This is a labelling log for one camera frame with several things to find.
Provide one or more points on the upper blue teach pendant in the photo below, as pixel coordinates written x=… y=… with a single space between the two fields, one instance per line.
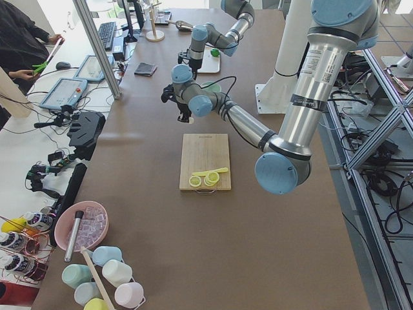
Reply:
x=90 y=70

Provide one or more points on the upper lemon slice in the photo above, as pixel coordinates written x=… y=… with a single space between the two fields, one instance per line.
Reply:
x=211 y=179

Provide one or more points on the lower lemon slice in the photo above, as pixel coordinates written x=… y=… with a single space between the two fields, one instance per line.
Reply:
x=195 y=181

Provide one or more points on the grey folded cloth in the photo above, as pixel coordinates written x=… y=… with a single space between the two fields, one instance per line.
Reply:
x=145 y=69

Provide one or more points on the cream rectangular tray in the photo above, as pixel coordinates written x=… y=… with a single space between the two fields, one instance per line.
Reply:
x=210 y=64

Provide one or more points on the pink bowl with ice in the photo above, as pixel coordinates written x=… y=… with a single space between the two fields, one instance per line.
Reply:
x=93 y=225

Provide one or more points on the light green bowl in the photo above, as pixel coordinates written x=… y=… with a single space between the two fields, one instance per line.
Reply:
x=211 y=86

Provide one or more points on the pink plastic cup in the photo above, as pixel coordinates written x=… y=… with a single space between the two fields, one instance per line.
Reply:
x=130 y=295

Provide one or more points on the lower blue teach pendant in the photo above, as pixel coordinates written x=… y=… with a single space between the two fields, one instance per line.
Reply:
x=67 y=91

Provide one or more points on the person in black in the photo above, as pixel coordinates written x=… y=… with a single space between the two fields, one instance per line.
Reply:
x=22 y=46

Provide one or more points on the wooden cutting board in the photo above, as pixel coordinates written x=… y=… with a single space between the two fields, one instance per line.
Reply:
x=205 y=152

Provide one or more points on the black headset device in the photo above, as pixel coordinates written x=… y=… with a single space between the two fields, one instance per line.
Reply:
x=84 y=131

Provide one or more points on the black keyboard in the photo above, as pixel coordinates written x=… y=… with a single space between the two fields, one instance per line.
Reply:
x=106 y=33

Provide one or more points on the lemon slice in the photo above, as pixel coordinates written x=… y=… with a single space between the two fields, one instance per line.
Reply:
x=211 y=179
x=195 y=181

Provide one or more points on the blue teach pendant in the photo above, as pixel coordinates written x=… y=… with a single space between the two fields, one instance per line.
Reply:
x=67 y=91
x=90 y=70

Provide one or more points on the green lime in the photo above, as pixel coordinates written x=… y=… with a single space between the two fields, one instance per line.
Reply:
x=214 y=52

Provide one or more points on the green plastic cup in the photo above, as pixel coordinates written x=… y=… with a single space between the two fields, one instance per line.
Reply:
x=74 y=275

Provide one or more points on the wooden mug tree stand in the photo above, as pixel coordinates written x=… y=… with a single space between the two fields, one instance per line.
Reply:
x=151 y=13

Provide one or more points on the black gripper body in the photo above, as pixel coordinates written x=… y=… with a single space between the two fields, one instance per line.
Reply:
x=194 y=64
x=182 y=110

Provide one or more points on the yellow plastic knife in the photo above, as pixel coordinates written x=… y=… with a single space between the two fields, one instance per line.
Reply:
x=204 y=173

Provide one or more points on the white plastic cup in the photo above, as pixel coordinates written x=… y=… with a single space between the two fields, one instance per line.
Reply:
x=117 y=273

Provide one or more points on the aluminium frame post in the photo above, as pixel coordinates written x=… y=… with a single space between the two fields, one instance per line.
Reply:
x=94 y=39

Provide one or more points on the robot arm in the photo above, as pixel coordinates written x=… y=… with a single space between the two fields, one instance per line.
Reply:
x=227 y=43
x=337 y=28

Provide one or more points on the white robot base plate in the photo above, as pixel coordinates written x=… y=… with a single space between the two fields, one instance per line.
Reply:
x=273 y=98

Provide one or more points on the blue plastic cup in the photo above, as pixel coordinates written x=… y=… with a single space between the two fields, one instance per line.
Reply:
x=102 y=254

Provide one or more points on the metal muddler rod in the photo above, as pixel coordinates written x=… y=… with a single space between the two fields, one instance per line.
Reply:
x=73 y=236

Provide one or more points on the metal scoop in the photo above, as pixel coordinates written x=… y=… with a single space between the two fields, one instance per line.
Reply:
x=181 y=25

